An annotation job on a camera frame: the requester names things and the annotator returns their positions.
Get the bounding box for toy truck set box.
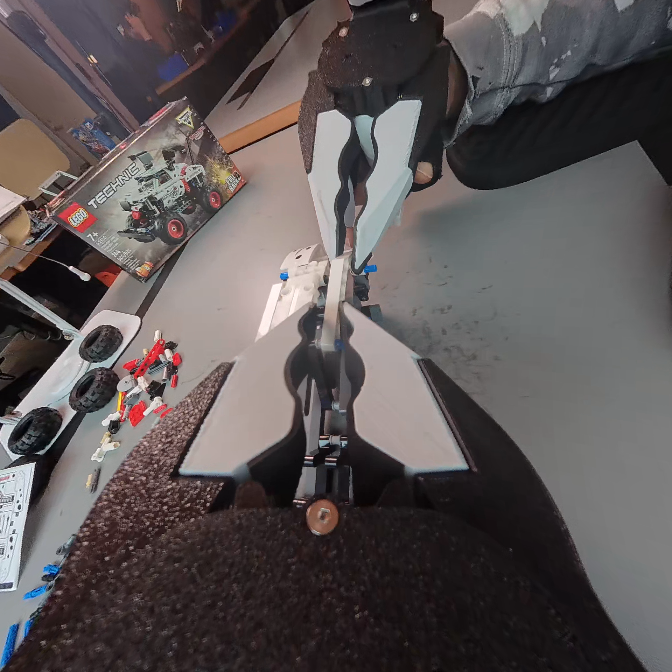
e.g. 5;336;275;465
50;97;247;284

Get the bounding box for beige chair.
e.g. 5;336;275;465
0;118;71;200

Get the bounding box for printed sticker sheet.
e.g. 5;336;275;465
0;462;36;593

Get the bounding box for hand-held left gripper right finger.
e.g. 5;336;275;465
341;303;469;506

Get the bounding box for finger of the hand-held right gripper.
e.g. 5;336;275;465
351;98;422;275
306;108;358;260

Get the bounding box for grey desk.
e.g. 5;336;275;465
0;126;672;672

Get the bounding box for white document stand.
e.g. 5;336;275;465
0;278;142;463

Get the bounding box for wood-edged table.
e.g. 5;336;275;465
207;0;326;153

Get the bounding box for person's right hand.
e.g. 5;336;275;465
416;49;468;183

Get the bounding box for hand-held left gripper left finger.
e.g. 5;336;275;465
177;307;318;508

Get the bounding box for pile of red white brick parts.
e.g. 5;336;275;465
89;330;184;463

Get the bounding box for black toy tyre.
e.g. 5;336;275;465
6;407;64;456
78;324;124;364
68;367;120;413

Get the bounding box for brick-built truck chassis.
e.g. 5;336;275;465
256;244;384;507

